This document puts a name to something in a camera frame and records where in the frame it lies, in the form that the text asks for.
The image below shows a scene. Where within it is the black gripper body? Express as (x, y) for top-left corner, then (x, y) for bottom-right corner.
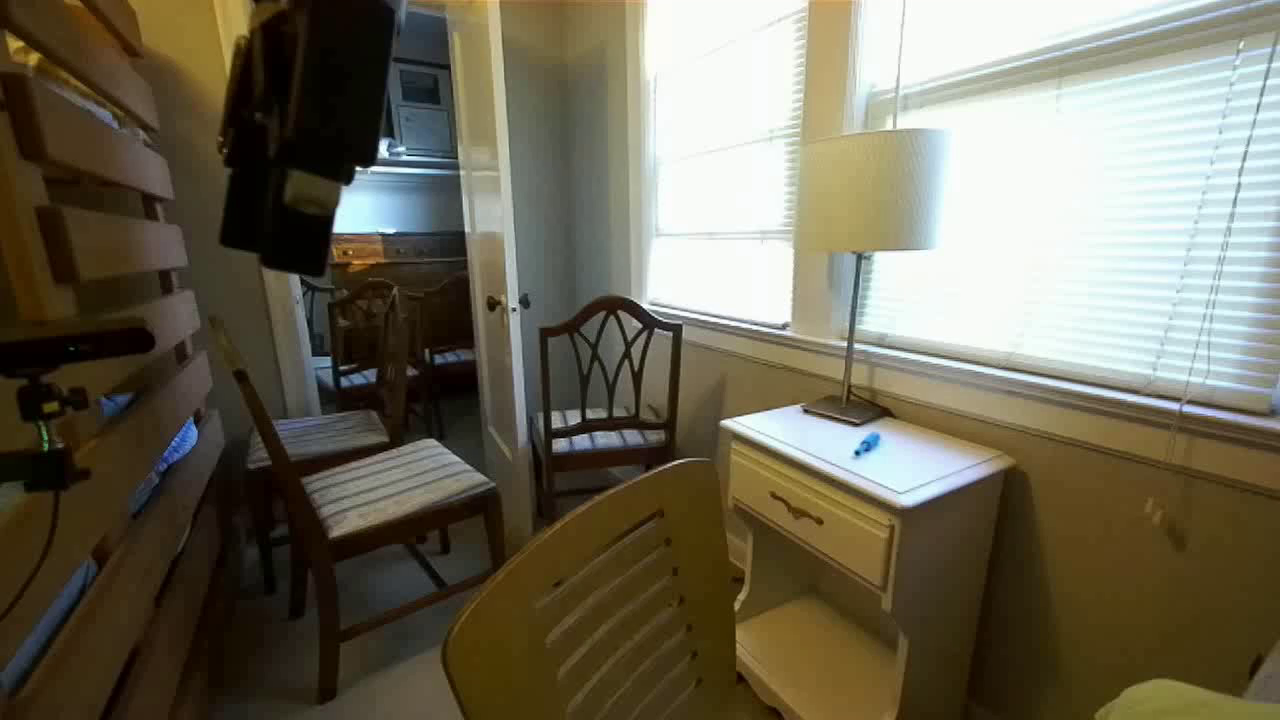
(244, 0), (398, 183)

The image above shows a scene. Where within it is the yellow cloth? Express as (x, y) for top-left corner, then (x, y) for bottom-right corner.
(1090, 675), (1280, 720)

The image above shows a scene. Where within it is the dark wooden striped-seat chair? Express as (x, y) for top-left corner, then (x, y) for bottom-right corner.
(240, 276), (417, 597)
(404, 272), (478, 404)
(527, 293), (687, 529)
(212, 317), (510, 707)

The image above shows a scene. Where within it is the light wooden slat-back chair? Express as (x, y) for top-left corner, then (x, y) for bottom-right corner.
(439, 453), (753, 720)

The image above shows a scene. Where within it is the white microwave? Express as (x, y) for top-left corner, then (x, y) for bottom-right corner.
(381, 57), (458, 167)

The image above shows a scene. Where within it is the white door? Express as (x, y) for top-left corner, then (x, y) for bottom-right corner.
(444, 0), (541, 538)

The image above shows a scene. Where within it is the narrow white window blind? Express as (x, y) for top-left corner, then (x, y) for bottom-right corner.
(643, 0), (813, 333)

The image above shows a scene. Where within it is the white shade table lamp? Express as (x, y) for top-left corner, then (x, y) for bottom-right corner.
(796, 124), (951, 433)

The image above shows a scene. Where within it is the white nightstand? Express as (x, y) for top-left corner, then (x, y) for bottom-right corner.
(715, 401), (1019, 720)

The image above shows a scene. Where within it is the wide white window blind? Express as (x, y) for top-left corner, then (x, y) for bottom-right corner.
(856, 0), (1280, 420)

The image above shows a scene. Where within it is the wooden slatted frame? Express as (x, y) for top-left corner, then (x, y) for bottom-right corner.
(0, 0), (232, 720)

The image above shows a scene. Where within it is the black stereo camera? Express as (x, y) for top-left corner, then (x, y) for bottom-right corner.
(0, 321), (161, 379)

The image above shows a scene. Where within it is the black camera clamp mount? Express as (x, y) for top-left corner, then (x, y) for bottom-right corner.
(0, 378), (95, 502)

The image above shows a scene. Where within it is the window blind cord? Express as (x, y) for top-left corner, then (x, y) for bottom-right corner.
(1141, 35), (1280, 551)

